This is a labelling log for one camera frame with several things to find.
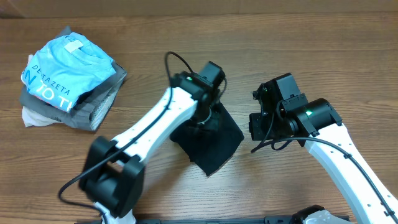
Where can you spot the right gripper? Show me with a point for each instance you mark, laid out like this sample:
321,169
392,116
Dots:
257,130

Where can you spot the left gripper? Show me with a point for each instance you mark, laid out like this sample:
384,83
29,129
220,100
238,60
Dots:
216,109

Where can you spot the black t-shirt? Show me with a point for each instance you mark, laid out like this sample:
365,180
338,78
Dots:
212,144

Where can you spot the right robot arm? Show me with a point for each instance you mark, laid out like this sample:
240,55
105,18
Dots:
286,116

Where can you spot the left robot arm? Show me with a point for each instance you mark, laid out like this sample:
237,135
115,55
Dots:
113,174

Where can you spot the grey folded garment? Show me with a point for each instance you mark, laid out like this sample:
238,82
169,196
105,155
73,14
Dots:
91,107

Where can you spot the light blue folded t-shirt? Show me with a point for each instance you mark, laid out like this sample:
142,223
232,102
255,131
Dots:
66,68

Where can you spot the white folded garment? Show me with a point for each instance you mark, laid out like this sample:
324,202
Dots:
31,109

